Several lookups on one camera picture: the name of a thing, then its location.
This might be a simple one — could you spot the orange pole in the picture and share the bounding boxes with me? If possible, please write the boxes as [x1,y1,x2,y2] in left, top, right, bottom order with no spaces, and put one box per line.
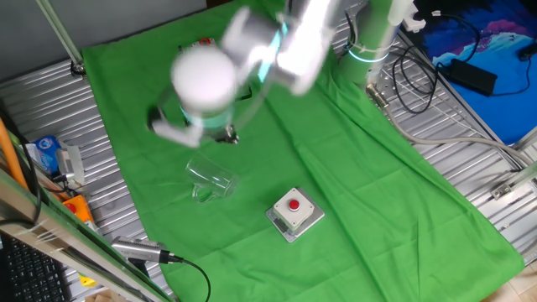
[0,117,29,190]

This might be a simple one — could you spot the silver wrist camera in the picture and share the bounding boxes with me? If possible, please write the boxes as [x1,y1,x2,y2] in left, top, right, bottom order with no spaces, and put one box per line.
[146,107,202,148]

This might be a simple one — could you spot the black base cable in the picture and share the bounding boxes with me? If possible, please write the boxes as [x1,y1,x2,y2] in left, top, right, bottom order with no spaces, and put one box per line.
[392,44,440,115]

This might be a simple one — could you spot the aluminium profile bracket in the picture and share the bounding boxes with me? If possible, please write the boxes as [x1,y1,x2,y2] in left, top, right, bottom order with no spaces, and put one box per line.
[489,161,537,201]

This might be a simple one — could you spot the white button box on plate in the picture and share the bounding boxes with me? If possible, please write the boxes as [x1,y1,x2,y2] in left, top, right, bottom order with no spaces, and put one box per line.
[265,186,326,243]

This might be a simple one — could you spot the clear glass mug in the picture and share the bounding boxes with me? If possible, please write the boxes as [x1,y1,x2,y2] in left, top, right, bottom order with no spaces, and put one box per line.
[184,153,241,204]

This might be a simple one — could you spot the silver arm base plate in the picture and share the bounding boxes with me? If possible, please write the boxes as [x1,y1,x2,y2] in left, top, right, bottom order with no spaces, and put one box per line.
[364,62,398,110]

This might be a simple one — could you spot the black camera cable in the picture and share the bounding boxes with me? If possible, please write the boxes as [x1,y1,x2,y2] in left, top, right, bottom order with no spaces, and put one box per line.
[161,250,212,302]

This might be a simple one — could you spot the black keyboard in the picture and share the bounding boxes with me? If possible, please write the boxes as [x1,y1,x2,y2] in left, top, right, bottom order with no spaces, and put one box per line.
[0,234,72,302]

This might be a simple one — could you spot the aluminium frame beam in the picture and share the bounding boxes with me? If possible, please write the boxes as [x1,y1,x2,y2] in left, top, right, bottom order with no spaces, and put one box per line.
[0,167,173,302]

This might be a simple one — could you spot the blue tissue pack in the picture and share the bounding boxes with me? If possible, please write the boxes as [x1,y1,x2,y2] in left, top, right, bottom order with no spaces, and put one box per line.
[31,134,64,175]

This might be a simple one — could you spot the green cloth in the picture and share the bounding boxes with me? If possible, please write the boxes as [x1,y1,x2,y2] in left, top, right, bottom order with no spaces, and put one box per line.
[81,0,525,302]

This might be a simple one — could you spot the grey conduit cable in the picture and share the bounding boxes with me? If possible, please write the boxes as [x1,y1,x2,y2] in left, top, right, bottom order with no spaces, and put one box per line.
[365,82,532,167]

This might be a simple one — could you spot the cardboard box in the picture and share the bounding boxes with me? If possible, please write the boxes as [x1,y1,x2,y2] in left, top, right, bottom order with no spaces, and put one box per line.
[83,291,114,302]

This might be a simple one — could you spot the orange button box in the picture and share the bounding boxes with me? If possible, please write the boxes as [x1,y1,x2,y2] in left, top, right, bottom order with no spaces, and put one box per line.
[61,195,96,223]

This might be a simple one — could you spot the black power adapter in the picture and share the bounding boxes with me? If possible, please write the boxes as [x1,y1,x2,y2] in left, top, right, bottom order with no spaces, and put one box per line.
[448,57,499,96]

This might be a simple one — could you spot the grey box red mushroom button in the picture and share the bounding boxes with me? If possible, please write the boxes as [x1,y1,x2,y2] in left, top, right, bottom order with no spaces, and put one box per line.
[178,36,217,54]

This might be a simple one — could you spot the blue patterned mat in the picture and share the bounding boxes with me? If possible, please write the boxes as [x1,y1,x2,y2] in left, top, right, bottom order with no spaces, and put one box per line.
[402,0,537,146]

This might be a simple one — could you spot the silver finned device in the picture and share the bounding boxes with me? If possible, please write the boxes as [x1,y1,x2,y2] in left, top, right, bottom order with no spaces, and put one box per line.
[55,144,86,185]

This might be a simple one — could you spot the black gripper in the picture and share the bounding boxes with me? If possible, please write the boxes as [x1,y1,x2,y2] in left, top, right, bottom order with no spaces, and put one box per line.
[211,123,241,145]

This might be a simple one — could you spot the black computer mouse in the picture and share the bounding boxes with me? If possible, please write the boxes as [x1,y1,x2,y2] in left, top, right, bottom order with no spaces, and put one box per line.
[518,41,537,63]

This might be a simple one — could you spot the silver exterior camera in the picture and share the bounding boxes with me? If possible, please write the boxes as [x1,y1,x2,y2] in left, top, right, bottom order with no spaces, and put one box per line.
[110,235,169,265]

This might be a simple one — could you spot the black camera stand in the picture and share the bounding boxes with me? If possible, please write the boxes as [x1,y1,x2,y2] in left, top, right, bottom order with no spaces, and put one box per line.
[128,258,151,280]

